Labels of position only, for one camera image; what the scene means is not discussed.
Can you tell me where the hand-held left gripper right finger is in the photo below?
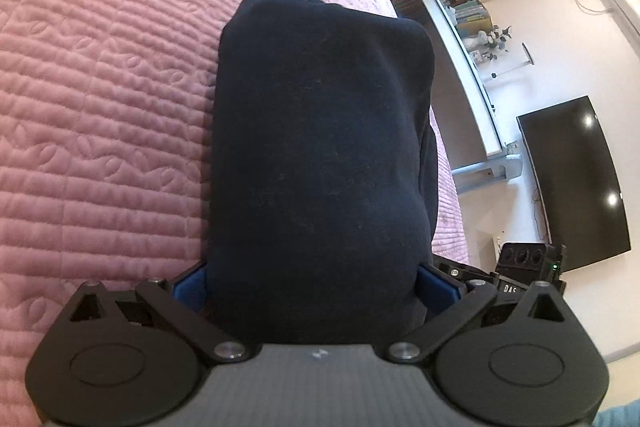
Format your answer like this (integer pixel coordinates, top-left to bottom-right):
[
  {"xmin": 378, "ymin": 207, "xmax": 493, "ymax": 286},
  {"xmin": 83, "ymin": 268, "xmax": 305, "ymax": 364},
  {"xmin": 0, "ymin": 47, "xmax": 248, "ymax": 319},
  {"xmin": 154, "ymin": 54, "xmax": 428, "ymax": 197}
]
[{"xmin": 384, "ymin": 264, "xmax": 577, "ymax": 365}]

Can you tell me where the teal cloth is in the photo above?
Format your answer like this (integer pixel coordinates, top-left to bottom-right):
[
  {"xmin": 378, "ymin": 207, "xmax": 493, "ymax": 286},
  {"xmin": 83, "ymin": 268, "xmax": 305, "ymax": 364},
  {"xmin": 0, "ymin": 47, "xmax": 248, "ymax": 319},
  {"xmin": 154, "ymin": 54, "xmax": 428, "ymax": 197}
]
[{"xmin": 591, "ymin": 399, "xmax": 640, "ymax": 427}]

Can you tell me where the box of books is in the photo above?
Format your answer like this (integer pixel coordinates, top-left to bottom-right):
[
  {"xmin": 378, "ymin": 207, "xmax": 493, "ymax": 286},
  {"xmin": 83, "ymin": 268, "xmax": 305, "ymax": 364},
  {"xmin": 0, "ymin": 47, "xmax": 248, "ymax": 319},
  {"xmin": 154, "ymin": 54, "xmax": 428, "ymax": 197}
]
[{"xmin": 442, "ymin": 0, "xmax": 490, "ymax": 25}]

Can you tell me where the thin wall cable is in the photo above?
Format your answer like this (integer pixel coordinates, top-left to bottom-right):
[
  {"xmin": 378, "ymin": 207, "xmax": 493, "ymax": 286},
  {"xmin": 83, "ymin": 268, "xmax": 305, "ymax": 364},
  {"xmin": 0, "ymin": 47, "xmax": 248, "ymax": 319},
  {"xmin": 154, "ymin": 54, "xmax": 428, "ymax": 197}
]
[{"xmin": 571, "ymin": 0, "xmax": 615, "ymax": 16}]

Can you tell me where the black flat screen television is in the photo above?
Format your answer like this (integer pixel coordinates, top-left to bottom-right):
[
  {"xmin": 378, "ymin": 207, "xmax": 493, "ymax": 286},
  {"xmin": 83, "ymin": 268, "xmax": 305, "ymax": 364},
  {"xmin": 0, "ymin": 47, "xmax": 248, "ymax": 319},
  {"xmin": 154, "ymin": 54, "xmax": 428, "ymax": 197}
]
[{"xmin": 515, "ymin": 95, "xmax": 632, "ymax": 273}]

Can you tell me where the white curved desk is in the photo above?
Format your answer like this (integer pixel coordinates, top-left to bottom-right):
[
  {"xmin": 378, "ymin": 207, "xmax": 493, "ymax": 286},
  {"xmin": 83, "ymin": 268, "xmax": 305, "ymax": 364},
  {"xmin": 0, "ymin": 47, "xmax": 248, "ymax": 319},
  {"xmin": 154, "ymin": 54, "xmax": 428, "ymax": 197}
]
[{"xmin": 409, "ymin": 0, "xmax": 524, "ymax": 195}]

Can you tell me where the white flower vase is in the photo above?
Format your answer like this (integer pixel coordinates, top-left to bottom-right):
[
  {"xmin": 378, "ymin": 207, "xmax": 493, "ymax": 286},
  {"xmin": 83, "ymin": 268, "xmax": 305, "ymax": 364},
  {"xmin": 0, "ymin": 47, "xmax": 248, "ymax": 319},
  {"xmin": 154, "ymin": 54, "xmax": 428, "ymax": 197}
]
[{"xmin": 462, "ymin": 24, "xmax": 515, "ymax": 64}]

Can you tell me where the white low cabinet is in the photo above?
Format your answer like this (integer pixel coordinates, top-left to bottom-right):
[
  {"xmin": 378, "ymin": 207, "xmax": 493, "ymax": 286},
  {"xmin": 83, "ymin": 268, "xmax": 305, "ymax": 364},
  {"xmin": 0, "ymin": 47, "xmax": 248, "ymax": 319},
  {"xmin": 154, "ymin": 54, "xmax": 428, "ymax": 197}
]
[{"xmin": 474, "ymin": 227, "xmax": 505, "ymax": 269}]

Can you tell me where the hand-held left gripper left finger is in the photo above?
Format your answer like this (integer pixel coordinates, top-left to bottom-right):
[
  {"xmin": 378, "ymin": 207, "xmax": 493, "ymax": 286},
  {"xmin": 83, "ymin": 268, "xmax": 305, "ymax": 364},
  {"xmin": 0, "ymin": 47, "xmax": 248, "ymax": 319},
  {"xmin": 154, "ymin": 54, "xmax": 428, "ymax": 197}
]
[{"xmin": 66, "ymin": 266, "xmax": 250, "ymax": 365}]

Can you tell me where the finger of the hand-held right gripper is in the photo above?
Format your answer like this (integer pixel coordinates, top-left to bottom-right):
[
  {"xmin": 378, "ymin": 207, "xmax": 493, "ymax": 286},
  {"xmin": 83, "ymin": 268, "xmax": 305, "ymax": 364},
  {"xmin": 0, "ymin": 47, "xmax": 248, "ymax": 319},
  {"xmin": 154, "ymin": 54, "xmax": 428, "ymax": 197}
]
[{"xmin": 432, "ymin": 256, "xmax": 498, "ymax": 285}]

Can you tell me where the dark navy garment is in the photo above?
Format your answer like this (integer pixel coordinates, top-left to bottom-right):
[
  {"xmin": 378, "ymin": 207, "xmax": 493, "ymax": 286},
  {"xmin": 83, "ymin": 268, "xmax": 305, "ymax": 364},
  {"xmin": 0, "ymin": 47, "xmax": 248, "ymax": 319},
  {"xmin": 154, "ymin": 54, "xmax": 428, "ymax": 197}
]
[{"xmin": 202, "ymin": 0, "xmax": 442, "ymax": 349}]

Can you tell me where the dark television cable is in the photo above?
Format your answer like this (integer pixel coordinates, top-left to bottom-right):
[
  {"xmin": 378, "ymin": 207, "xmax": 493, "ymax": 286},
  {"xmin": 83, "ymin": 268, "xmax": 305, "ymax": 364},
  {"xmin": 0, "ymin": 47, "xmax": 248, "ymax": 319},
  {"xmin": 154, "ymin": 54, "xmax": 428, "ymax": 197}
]
[{"xmin": 530, "ymin": 186, "xmax": 552, "ymax": 242}]

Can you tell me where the white wall unit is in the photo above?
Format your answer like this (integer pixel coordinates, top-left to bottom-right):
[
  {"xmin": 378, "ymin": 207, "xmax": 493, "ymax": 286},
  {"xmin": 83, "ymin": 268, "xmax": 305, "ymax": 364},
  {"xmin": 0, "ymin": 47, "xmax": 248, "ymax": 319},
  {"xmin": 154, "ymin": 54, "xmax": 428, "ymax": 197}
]
[{"xmin": 604, "ymin": 0, "xmax": 640, "ymax": 38}]

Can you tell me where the thin desk lamp stand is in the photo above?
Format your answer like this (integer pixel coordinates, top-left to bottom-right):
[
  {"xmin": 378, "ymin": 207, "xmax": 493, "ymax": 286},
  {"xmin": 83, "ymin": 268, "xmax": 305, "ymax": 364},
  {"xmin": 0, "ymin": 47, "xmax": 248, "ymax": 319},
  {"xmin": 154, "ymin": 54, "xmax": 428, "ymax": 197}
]
[{"xmin": 491, "ymin": 42, "xmax": 537, "ymax": 81}]

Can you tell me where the pink quilted bedspread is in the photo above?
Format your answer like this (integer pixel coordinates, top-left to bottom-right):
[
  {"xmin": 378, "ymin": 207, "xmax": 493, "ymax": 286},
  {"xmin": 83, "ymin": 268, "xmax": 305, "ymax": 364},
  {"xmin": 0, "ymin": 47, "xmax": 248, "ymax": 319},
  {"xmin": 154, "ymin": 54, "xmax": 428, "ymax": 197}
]
[{"xmin": 0, "ymin": 0, "xmax": 474, "ymax": 427}]

